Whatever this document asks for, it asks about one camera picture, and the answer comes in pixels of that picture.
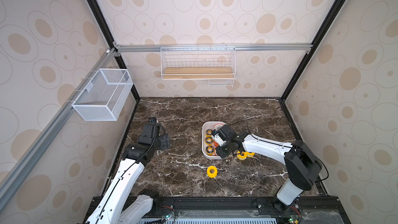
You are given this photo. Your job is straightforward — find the white wire shelf wooden board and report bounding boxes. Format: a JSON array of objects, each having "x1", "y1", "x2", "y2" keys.
[{"x1": 160, "y1": 49, "x2": 236, "y2": 86}]

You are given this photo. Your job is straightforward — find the orange white tape roll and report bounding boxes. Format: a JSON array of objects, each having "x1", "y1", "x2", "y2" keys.
[{"x1": 214, "y1": 123, "x2": 223, "y2": 130}]

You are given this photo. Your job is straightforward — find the white plastic storage box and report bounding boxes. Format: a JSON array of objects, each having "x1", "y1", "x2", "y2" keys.
[{"x1": 202, "y1": 121, "x2": 225, "y2": 160}]

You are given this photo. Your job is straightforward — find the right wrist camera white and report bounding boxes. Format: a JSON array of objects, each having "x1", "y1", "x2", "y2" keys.
[{"x1": 211, "y1": 133, "x2": 225, "y2": 147}]

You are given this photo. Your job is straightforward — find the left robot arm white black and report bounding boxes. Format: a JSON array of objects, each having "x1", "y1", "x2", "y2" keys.
[{"x1": 86, "y1": 117, "x2": 171, "y2": 224}]

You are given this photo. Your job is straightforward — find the aluminium rail left wall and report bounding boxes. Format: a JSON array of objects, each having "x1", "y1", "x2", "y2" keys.
[{"x1": 1, "y1": 48, "x2": 117, "y2": 212}]

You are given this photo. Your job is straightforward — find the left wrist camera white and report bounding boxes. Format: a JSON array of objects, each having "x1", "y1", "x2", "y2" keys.
[{"x1": 148, "y1": 117, "x2": 158, "y2": 123}]

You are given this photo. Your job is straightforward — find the aluminium rail back wall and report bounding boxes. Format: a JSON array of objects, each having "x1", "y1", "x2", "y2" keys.
[{"x1": 115, "y1": 43, "x2": 312, "y2": 52}]

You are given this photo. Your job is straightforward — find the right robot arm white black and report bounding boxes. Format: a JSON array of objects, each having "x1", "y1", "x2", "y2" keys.
[{"x1": 211, "y1": 124, "x2": 323, "y2": 213}]

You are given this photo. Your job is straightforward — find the yellow black label tape roll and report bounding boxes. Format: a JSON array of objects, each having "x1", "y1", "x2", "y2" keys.
[
  {"x1": 205, "y1": 129, "x2": 214, "y2": 137},
  {"x1": 205, "y1": 136, "x2": 214, "y2": 146},
  {"x1": 205, "y1": 146, "x2": 216, "y2": 156}
]

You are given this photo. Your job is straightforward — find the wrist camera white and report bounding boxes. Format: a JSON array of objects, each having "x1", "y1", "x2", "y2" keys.
[
  {"x1": 148, "y1": 117, "x2": 158, "y2": 123},
  {"x1": 211, "y1": 133, "x2": 225, "y2": 147}
]

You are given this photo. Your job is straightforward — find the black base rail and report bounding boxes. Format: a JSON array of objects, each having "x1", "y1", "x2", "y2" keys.
[{"x1": 82, "y1": 195, "x2": 352, "y2": 224}]

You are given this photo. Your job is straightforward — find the aluminium rail wall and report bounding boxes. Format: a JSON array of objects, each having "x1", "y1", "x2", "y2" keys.
[
  {"x1": 1, "y1": 48, "x2": 117, "y2": 212},
  {"x1": 115, "y1": 43, "x2": 312, "y2": 52}
]

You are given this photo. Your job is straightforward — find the white mesh wire basket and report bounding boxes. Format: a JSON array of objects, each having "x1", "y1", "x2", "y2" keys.
[{"x1": 72, "y1": 68, "x2": 133, "y2": 121}]

